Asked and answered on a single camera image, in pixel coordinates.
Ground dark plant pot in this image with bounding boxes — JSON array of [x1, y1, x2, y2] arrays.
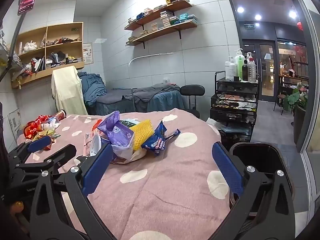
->
[[292, 106, 307, 144]]

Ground short white pump bottle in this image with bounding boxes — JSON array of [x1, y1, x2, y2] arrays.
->
[[225, 56, 237, 80]]

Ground papers on cart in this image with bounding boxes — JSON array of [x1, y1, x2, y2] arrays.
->
[[206, 117, 225, 132]]

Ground pink polka dot blanket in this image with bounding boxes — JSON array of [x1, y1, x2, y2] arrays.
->
[[16, 108, 232, 240]]

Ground green bottle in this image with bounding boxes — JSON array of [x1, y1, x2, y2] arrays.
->
[[237, 55, 245, 79]]

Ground black trolley cart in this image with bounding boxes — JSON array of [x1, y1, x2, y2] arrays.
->
[[209, 71, 259, 150]]

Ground pink snack packet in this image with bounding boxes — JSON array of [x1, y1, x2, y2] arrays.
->
[[84, 132, 94, 158]]

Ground cream towel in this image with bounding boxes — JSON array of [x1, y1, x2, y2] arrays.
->
[[51, 65, 88, 115]]

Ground glass double door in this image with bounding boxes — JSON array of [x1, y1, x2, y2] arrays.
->
[[241, 40, 277, 97]]

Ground purple plastic bag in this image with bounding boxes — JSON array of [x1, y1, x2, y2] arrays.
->
[[97, 111, 135, 163]]

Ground dark brown trash bin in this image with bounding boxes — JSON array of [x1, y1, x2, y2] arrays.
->
[[229, 142, 297, 207]]

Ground blue cookie packet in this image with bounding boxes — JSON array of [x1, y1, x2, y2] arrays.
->
[[141, 120, 181, 157]]

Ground yellow snack wrapper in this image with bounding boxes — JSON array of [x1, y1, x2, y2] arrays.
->
[[32, 131, 60, 150]]

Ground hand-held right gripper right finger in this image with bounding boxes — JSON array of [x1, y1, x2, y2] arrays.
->
[[212, 141, 297, 240]]

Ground wooden cubby shelf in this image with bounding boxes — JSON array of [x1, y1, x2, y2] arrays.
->
[[11, 22, 84, 89]]

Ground black phone stand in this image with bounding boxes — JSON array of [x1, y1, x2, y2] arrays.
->
[[0, 11, 27, 80]]

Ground wooden stool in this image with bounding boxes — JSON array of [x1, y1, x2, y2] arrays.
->
[[274, 94, 287, 115]]

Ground green leafy plant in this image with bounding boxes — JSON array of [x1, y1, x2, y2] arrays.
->
[[282, 81, 309, 113]]

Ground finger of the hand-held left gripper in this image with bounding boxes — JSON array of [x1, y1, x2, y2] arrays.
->
[[15, 144, 77, 174], [7, 136, 52, 164]]

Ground wall poster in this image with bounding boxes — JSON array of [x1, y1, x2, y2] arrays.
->
[[82, 42, 93, 64]]

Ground white paper sign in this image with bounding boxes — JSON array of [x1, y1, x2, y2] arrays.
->
[[7, 109, 23, 140]]

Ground paper bag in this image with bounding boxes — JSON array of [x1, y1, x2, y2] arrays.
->
[[110, 150, 147, 164]]

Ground blue bedding pile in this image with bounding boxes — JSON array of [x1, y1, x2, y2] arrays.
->
[[78, 72, 108, 105]]

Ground wooden wall shelves with boxes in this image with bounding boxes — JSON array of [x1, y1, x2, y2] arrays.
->
[[128, 11, 198, 43]]

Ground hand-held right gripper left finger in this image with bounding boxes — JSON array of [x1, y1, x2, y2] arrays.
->
[[29, 143, 118, 240]]

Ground green snack packet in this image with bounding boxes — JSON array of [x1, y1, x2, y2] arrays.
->
[[119, 119, 140, 128]]

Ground white curved tube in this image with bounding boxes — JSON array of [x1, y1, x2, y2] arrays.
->
[[129, 52, 173, 67]]

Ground black chair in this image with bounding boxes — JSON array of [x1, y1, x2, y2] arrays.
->
[[180, 84, 205, 118]]

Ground red chip can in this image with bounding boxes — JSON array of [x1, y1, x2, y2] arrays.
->
[[51, 109, 67, 123]]

